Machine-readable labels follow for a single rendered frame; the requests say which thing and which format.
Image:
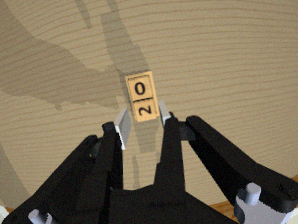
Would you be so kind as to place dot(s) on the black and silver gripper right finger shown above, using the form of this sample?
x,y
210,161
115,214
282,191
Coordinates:
x,y
263,196

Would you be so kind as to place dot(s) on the tan wooden tray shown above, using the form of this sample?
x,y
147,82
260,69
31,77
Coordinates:
x,y
152,87

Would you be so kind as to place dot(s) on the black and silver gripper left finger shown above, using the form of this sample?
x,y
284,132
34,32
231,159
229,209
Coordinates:
x,y
64,196

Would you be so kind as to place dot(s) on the tan wooden calendar cube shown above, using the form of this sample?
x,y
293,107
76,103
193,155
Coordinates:
x,y
144,109
140,87

